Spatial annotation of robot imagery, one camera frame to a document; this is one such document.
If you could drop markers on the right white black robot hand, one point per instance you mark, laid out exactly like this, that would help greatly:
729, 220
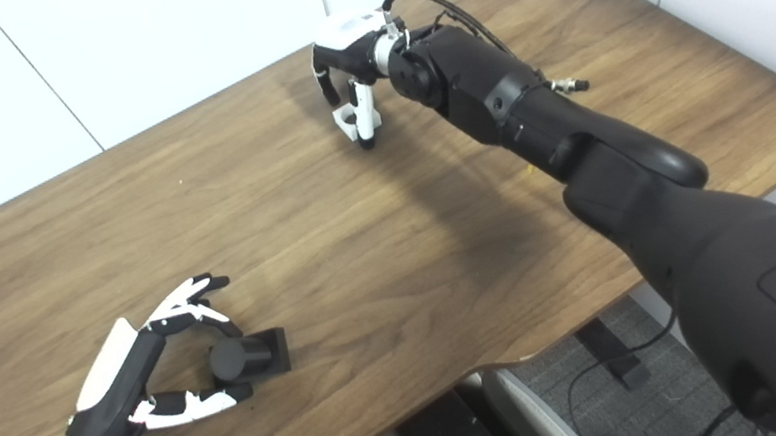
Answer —
352, 31

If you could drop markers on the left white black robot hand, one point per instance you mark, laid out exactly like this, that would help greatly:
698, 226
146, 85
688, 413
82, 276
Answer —
120, 381

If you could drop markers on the white square piece with hole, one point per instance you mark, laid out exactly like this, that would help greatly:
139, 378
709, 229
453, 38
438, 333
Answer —
346, 126

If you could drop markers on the black peg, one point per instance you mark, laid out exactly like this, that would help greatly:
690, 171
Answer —
262, 356

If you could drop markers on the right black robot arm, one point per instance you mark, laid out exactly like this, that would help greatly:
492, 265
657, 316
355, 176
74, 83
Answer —
491, 87

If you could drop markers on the black table foot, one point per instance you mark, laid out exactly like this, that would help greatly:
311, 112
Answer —
594, 337

